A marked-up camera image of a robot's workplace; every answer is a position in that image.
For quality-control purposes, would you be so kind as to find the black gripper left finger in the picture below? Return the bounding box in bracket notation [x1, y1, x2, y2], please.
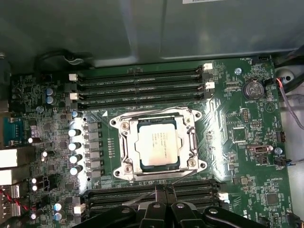
[73, 185, 167, 228]

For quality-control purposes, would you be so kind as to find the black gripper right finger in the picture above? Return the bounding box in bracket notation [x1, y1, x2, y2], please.
[166, 186, 270, 228]

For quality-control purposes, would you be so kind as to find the wire locking lever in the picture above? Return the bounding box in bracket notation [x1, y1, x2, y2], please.
[115, 106, 194, 119]
[121, 169, 199, 207]

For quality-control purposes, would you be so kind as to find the silver CPU chip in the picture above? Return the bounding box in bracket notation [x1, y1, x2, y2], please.
[134, 117, 185, 173]

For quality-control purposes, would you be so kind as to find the CPU socket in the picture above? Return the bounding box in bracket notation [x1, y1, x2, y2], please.
[110, 105, 207, 183]

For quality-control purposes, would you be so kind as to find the RAM slot with white clips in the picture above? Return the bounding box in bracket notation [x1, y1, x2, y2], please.
[74, 192, 229, 215]
[68, 62, 215, 82]
[70, 81, 216, 101]

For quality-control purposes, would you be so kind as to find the green motherboard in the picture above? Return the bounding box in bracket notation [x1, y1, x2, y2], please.
[9, 56, 294, 228]

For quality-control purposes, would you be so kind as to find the silver cylindrical capacitor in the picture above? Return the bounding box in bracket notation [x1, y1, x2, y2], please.
[70, 165, 84, 176]
[69, 154, 83, 164]
[68, 142, 83, 152]
[67, 128, 83, 137]

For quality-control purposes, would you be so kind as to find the silver port block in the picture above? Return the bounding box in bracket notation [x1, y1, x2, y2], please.
[0, 147, 36, 169]
[0, 168, 29, 186]

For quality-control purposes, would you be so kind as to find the round coin battery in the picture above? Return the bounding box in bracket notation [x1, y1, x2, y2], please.
[243, 79, 265, 100]

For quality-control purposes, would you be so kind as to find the blue serial port connector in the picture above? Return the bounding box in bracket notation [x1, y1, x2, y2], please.
[2, 116, 27, 146]

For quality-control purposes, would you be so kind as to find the black PC case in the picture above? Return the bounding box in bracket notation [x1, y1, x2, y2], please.
[0, 0, 304, 228]

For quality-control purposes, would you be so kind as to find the red black twisted wire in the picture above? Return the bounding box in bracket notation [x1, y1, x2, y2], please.
[0, 189, 33, 212]

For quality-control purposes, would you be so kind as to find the thin grey wire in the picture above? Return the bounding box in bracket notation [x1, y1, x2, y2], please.
[276, 78, 304, 129]

